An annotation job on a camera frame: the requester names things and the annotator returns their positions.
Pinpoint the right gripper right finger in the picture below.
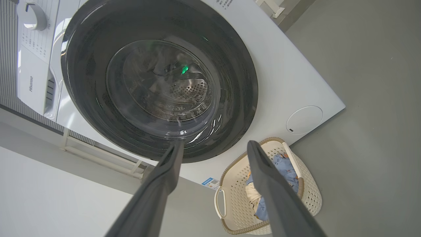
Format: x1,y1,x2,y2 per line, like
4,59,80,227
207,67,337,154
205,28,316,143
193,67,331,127
247,141,326,237

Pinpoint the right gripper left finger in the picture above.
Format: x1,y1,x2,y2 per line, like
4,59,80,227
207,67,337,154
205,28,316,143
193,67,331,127
105,140,185,237

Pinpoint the orange cream and blue garment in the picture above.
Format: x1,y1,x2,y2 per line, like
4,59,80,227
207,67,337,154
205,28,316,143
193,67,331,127
246,170,269,222

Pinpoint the blue cartoon print garment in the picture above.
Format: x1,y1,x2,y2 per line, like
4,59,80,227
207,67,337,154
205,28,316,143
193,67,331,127
272,153,300,195

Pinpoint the dark round glass washer door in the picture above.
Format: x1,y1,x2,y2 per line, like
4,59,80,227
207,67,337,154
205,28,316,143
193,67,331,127
61,0,259,163

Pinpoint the white front-load washing machine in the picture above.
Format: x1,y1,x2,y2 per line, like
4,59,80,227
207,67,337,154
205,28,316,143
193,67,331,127
16,0,346,191

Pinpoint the white washing machine control knob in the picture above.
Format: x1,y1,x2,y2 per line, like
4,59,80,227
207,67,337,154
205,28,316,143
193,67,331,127
17,2,48,31

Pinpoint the cream perforated laundry basket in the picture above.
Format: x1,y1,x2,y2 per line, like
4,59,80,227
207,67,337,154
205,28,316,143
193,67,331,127
214,137,322,235

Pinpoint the blue energy label sticker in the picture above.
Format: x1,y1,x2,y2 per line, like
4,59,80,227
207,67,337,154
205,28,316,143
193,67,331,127
201,178,220,190

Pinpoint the round white filter cover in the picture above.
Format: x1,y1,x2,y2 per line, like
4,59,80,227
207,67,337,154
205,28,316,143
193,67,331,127
286,105,323,135

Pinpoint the white detergent drawer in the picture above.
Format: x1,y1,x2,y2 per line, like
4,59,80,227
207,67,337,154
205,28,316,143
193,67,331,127
17,49,63,119

